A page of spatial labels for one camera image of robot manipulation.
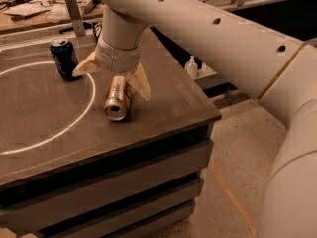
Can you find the white papers on desk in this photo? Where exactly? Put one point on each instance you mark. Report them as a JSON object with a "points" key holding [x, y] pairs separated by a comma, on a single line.
{"points": [[25, 9]]}

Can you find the blue soda can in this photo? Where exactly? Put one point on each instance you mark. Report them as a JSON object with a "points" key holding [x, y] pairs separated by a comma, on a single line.
{"points": [[64, 57]]}

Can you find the orange soda can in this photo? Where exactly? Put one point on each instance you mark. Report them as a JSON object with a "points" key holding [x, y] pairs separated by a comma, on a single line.
{"points": [[117, 100]]}

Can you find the left clear sanitizer bottle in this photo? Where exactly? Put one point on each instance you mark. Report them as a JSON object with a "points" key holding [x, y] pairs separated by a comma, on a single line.
{"points": [[191, 67]]}

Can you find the grey drawer cabinet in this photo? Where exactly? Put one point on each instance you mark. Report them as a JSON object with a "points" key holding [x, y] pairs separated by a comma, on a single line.
{"points": [[124, 189]]}

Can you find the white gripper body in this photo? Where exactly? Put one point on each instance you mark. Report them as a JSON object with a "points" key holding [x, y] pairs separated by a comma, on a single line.
{"points": [[117, 59]]}

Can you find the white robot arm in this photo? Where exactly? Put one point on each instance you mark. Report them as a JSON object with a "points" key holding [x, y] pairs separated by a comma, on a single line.
{"points": [[278, 71]]}

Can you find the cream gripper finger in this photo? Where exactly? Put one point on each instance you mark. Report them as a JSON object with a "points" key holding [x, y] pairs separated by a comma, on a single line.
{"points": [[89, 65], [138, 80]]}

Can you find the grey power strip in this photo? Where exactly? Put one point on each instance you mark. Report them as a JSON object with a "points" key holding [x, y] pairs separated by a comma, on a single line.
{"points": [[87, 5]]}

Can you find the metal bracket post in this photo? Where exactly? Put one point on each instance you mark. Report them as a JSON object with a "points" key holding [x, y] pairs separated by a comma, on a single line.
{"points": [[75, 17]]}

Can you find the right clear sanitizer bottle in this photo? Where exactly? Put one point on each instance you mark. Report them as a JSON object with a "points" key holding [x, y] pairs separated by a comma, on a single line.
{"points": [[206, 68]]}

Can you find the clear sanitizer bottle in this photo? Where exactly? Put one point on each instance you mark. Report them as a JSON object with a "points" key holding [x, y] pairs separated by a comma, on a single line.
{"points": [[206, 68], [191, 67]]}

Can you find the blue chip bag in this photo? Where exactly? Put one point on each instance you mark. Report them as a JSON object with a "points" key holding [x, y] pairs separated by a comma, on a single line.
{"points": [[97, 29]]}

